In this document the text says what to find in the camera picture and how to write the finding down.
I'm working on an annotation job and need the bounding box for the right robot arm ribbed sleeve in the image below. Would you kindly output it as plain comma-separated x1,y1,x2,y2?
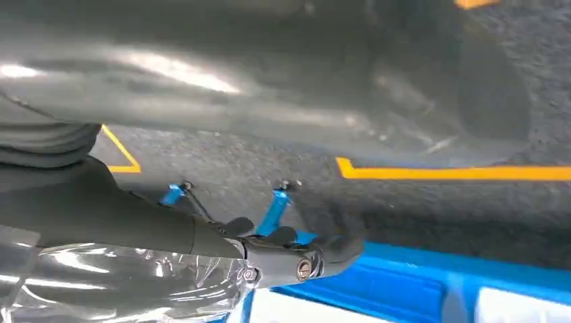
0,96,102,170

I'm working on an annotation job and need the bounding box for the clear plastic film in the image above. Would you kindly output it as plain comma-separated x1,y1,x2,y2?
0,225,252,323

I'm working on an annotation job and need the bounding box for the blue plastic crate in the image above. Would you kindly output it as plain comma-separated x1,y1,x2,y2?
227,231,571,323

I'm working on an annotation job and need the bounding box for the white liner sheet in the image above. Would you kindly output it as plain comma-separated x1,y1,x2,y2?
247,289,391,323
473,286,571,323

